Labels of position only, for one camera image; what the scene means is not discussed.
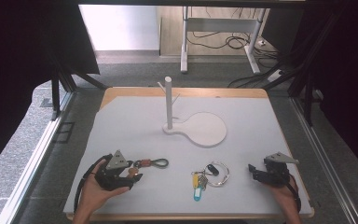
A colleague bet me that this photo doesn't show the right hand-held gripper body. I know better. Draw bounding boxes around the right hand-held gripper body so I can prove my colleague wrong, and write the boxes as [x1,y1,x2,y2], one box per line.
[254,151,300,189]

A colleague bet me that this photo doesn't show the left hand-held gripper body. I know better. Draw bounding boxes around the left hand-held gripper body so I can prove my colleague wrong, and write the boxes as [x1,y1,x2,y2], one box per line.
[94,149,135,191]

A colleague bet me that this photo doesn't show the brown leather keychain green loop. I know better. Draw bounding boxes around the brown leather keychain green loop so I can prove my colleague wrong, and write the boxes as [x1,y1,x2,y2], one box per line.
[127,158,170,179]

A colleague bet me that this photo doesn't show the key bunch yellow blue tags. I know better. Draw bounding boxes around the key bunch yellow blue tags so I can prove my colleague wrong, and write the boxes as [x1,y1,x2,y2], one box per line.
[190,161,231,203]

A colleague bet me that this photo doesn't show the white key stand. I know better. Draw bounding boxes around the white key stand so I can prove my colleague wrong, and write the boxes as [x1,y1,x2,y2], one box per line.
[157,76,227,148]

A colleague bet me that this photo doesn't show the person's right hand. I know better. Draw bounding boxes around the person's right hand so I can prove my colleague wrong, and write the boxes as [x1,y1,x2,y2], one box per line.
[262,175,300,209]

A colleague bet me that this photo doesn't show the person's left hand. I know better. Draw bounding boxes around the person's left hand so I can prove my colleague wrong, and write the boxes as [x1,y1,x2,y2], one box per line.
[78,159,131,216]

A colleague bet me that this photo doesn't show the white table mat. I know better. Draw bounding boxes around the white table mat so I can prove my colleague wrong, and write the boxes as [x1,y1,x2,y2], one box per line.
[63,95,313,217]

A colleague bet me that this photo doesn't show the black metal stand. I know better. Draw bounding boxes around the black metal stand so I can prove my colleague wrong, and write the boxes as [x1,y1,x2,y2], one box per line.
[262,12,343,127]
[45,46,110,121]

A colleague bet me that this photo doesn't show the wooden table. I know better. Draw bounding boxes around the wooden table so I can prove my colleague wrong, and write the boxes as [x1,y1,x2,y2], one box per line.
[65,87,315,222]

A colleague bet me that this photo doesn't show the white power strip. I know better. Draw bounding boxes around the white power strip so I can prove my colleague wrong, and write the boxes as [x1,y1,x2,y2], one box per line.
[266,69,284,83]

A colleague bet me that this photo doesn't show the black curtain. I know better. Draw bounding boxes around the black curtain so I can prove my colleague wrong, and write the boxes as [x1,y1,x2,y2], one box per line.
[260,0,358,185]
[0,0,101,180]

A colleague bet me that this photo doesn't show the left hand-held gripper black cable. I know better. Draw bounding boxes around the left hand-held gripper black cable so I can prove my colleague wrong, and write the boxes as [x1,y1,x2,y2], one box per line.
[73,153,114,215]

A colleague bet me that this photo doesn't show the aluminium rail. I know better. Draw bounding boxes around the aluminium rail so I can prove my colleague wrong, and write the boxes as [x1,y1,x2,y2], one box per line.
[0,91,76,224]
[288,96,358,224]

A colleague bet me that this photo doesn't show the tangle of black floor cables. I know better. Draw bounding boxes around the tangle of black floor cables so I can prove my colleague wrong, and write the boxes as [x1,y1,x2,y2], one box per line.
[186,7,293,89]

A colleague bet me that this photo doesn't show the white desk frame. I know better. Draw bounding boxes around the white desk frame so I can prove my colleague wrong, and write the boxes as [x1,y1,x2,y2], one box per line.
[180,6,267,75]

